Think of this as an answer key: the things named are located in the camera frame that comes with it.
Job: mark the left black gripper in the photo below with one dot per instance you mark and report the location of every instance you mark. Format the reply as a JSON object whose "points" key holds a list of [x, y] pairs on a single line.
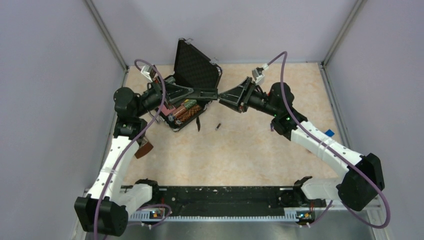
{"points": [[175, 93]]}

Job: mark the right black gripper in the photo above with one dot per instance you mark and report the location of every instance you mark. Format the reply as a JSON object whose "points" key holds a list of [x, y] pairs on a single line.
{"points": [[238, 98]]}

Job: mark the black remote control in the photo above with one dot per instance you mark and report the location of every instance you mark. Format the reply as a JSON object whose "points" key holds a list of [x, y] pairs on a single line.
{"points": [[206, 94]]}

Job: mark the black battery cover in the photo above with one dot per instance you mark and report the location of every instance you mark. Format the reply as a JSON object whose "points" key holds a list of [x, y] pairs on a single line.
{"points": [[198, 124]]}

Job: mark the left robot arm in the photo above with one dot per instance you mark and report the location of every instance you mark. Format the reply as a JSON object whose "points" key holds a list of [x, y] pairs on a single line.
{"points": [[105, 209]]}

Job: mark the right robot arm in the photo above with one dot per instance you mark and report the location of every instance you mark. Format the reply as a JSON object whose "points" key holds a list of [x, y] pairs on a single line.
{"points": [[359, 176]]}

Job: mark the black poker chip case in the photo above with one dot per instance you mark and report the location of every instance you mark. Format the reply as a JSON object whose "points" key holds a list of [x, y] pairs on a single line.
{"points": [[191, 69]]}

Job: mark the brown leather pouch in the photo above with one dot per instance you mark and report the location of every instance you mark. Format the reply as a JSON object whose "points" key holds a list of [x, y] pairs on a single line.
{"points": [[143, 149]]}

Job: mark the toy brick train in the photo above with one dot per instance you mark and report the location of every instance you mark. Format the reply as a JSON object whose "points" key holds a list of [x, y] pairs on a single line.
{"points": [[329, 133]]}

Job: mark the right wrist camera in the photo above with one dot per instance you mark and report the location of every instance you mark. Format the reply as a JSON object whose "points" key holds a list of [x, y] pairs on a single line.
{"points": [[258, 76]]}

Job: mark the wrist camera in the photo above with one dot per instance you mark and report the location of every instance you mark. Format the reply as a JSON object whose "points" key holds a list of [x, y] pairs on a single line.
{"points": [[148, 72], [258, 76]]}

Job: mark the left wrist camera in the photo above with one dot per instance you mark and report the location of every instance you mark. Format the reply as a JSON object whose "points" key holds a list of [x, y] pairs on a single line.
{"points": [[148, 72]]}

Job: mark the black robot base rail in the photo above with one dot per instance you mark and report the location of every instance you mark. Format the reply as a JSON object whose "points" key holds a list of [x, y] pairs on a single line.
{"points": [[228, 204]]}

